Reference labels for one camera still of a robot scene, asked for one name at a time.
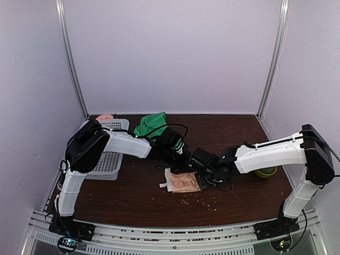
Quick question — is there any orange bunny pattern towel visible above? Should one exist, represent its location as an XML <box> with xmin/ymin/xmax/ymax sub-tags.
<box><xmin>159</xmin><ymin>168</ymin><xmax>201</xmax><ymax>193</ymax></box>

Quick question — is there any green microfiber towel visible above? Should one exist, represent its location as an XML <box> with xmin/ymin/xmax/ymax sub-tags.
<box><xmin>133</xmin><ymin>112</ymin><xmax>189</xmax><ymax>146</ymax></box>

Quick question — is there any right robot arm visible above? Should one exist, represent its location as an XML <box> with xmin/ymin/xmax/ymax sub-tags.
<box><xmin>188</xmin><ymin>124</ymin><xmax>335</xmax><ymax>235</ymax></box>

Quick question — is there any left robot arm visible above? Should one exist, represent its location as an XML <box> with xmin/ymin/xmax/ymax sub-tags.
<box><xmin>54</xmin><ymin>120</ymin><xmax>191</xmax><ymax>236</ymax></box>

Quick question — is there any green bowl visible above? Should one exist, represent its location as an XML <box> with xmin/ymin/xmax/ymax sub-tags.
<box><xmin>255</xmin><ymin>166</ymin><xmax>277</xmax><ymax>179</ymax></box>

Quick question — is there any white perforated plastic basket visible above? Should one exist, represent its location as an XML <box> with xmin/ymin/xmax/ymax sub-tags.
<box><xmin>86</xmin><ymin>118</ymin><xmax>130</xmax><ymax>181</ymax></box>

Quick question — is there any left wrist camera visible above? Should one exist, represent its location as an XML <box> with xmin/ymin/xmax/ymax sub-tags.
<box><xmin>155</xmin><ymin>127</ymin><xmax>184</xmax><ymax>154</ymax></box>

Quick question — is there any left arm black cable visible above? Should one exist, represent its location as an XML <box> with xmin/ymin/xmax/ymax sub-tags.
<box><xmin>59</xmin><ymin>123</ymin><xmax>189</xmax><ymax>173</ymax></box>

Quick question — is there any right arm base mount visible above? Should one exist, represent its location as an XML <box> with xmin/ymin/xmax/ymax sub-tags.
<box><xmin>253</xmin><ymin>216</ymin><xmax>300</xmax><ymax>252</ymax></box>

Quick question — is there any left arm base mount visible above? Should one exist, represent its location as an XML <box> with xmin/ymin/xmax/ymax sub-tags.
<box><xmin>48</xmin><ymin>212</ymin><xmax>95</xmax><ymax>254</ymax></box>

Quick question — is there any right aluminium frame post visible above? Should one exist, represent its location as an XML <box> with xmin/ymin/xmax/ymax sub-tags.
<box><xmin>257</xmin><ymin>0</ymin><xmax>290</xmax><ymax>121</ymax></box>

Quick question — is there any aluminium frame post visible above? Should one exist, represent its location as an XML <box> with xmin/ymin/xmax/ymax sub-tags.
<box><xmin>257</xmin><ymin>0</ymin><xmax>290</xmax><ymax>121</ymax></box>
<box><xmin>55</xmin><ymin>0</ymin><xmax>89</xmax><ymax>119</ymax></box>

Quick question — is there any left aluminium frame post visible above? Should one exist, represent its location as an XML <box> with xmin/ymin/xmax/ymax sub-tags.
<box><xmin>55</xmin><ymin>0</ymin><xmax>89</xmax><ymax>119</ymax></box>

